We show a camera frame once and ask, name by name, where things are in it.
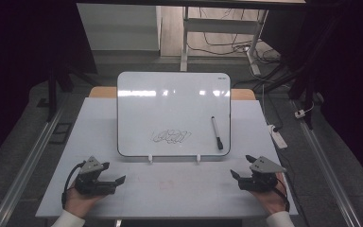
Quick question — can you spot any white whiteboard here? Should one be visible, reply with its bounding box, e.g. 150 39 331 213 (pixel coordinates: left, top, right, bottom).
116 71 232 158

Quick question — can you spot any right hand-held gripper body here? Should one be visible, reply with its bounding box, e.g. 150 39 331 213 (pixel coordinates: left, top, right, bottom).
238 155 287 193

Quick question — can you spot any wooden table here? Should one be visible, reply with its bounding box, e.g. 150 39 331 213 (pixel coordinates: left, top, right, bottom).
88 86 257 101

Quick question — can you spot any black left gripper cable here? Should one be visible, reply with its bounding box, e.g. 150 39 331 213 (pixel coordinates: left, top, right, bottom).
60 161 87 210

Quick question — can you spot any black and white marker pen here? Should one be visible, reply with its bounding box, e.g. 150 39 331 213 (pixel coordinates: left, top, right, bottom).
210 115 224 150

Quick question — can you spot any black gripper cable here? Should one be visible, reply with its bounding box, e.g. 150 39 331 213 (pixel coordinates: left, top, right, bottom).
275 176 291 213
60 161 87 210

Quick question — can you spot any tangle of black floor cables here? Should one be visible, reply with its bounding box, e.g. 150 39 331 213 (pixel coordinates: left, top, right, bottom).
187 7 283 65

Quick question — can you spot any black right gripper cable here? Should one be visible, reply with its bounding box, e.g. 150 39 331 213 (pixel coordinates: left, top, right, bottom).
275 176 291 213

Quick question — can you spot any grey cabinet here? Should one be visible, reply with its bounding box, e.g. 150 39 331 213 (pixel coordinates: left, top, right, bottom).
77 3 163 52

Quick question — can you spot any person's left hand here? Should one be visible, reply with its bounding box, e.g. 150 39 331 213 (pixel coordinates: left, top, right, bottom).
63 184 108 219

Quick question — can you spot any white desk frame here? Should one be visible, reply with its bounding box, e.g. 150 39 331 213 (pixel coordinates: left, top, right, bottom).
180 6 269 77

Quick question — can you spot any black power strip cable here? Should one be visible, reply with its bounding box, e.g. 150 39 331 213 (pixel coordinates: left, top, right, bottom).
260 82 284 132

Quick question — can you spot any black floor plate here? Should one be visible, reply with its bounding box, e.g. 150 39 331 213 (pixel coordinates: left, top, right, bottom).
48 122 74 146

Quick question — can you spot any person's right hand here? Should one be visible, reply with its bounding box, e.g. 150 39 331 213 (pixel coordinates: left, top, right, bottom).
250 172 290 217

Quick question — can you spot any aluminium floor rail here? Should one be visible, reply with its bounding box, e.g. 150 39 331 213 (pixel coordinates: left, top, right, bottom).
291 99 363 227
0 100 69 227

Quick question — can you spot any black metal stand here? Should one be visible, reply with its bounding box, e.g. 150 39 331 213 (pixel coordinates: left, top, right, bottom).
253 60 320 131
37 61 99 123

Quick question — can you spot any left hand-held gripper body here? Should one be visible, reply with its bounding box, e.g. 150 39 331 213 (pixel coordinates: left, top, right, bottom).
74 155 118 196

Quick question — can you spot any dark curtain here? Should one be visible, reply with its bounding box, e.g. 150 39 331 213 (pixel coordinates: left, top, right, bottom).
0 0 98 173
261 0 363 193

